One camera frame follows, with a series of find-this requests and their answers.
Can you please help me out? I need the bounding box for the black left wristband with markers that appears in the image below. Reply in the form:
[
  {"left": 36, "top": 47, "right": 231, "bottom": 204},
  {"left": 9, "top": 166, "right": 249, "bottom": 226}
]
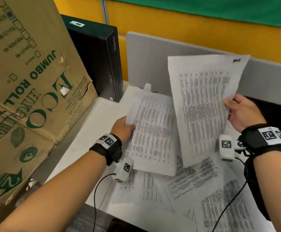
[{"left": 89, "top": 133, "right": 123, "bottom": 166}]

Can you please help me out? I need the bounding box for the black right camera cable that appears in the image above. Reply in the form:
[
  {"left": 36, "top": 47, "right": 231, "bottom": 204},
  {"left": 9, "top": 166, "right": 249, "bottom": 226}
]
[{"left": 212, "top": 157, "right": 249, "bottom": 232}]

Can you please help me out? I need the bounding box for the black computer tower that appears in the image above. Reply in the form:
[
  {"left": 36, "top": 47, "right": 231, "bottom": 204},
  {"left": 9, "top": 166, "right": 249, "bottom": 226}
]
[{"left": 61, "top": 14, "right": 124, "bottom": 103}]

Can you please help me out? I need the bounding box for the person's right hand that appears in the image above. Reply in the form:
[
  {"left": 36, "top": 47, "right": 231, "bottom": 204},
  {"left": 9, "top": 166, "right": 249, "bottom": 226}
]
[{"left": 223, "top": 93, "right": 264, "bottom": 133}]

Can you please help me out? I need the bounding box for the grey desk divider panel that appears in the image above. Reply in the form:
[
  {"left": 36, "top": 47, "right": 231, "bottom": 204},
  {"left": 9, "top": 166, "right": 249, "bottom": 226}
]
[{"left": 126, "top": 31, "right": 281, "bottom": 101}]

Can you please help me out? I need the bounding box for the brown cardboard box green print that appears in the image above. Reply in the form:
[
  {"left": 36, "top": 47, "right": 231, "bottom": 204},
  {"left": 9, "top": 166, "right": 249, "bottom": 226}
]
[{"left": 0, "top": 0, "right": 99, "bottom": 210}]

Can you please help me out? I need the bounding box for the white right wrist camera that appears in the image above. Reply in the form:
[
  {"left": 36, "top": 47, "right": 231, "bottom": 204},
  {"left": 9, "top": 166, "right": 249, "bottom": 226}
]
[{"left": 218, "top": 134, "right": 247, "bottom": 162}]

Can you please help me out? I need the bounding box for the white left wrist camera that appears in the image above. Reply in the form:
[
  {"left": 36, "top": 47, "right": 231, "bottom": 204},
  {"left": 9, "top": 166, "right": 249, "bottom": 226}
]
[{"left": 112, "top": 157, "right": 133, "bottom": 183}]

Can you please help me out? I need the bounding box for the single printed paper sheet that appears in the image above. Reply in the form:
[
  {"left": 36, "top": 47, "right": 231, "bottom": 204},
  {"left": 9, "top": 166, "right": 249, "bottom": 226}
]
[
  {"left": 167, "top": 54, "right": 251, "bottom": 168},
  {"left": 125, "top": 88, "right": 179, "bottom": 177}
]

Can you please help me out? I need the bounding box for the black camera cable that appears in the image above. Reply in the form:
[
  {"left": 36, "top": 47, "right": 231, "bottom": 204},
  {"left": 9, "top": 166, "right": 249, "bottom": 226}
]
[
  {"left": 93, "top": 173, "right": 117, "bottom": 232},
  {"left": 212, "top": 157, "right": 249, "bottom": 232}
]

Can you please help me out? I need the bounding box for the person's left forearm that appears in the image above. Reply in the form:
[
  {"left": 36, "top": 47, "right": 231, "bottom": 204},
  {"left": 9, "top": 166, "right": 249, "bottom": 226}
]
[{"left": 0, "top": 150, "right": 107, "bottom": 232}]

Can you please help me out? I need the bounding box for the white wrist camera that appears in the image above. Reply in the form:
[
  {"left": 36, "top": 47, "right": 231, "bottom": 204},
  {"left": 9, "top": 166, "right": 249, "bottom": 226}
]
[
  {"left": 218, "top": 134, "right": 247, "bottom": 162},
  {"left": 112, "top": 157, "right": 133, "bottom": 183}
]

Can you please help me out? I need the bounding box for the black monitor base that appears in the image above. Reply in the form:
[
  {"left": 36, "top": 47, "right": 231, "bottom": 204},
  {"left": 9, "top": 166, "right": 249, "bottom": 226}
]
[{"left": 243, "top": 96, "right": 281, "bottom": 133}]

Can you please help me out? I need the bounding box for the person's left hand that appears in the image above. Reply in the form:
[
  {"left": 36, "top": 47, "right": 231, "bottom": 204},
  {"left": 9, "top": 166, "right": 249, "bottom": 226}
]
[{"left": 110, "top": 116, "right": 136, "bottom": 144}]

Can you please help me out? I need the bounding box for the black left camera cable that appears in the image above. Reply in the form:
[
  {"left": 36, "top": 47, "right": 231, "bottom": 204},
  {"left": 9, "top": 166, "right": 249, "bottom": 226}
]
[{"left": 93, "top": 173, "right": 117, "bottom": 232}]

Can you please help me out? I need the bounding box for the pile of printed papers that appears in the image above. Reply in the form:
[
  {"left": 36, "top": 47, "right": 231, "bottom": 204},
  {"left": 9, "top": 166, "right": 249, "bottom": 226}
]
[{"left": 110, "top": 84, "right": 271, "bottom": 232}]

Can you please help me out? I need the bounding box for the person's right forearm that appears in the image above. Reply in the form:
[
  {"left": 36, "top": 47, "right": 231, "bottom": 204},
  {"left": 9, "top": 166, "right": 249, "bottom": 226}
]
[{"left": 252, "top": 151, "right": 281, "bottom": 232}]

